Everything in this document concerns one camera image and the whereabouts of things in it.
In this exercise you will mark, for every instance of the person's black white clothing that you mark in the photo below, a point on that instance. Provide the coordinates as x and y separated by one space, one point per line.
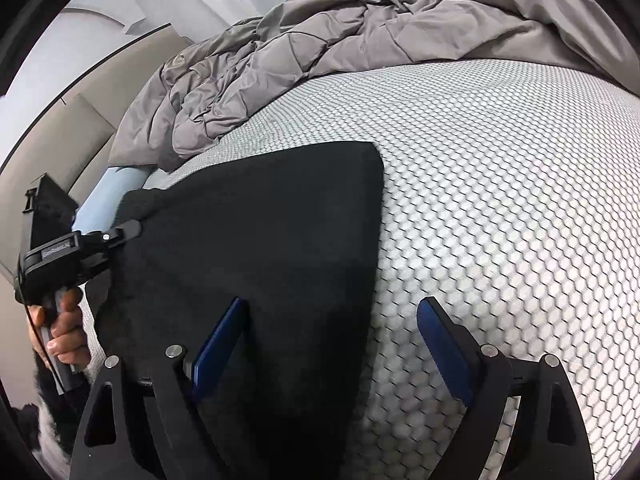
45 420

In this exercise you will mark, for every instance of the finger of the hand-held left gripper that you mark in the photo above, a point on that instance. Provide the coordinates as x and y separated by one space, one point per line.
122 234

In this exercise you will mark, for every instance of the black pants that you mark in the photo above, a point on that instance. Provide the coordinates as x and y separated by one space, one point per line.
275 235

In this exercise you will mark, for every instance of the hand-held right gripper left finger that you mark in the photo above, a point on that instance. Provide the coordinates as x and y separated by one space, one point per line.
220 342

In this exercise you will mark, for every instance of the grey quilted duvet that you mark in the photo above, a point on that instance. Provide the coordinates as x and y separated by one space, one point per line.
325 45

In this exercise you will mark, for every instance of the light blue pillow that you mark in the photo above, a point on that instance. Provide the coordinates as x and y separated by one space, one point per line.
107 200

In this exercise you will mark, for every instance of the white honeycomb bed sheet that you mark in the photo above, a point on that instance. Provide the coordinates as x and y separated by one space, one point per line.
500 185

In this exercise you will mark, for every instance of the beige padded headboard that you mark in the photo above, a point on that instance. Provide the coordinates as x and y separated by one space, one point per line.
75 135

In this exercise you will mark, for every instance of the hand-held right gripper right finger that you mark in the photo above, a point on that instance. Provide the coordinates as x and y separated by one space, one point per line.
445 345

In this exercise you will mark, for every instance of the person's left hand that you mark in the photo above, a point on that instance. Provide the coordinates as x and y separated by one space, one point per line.
70 330

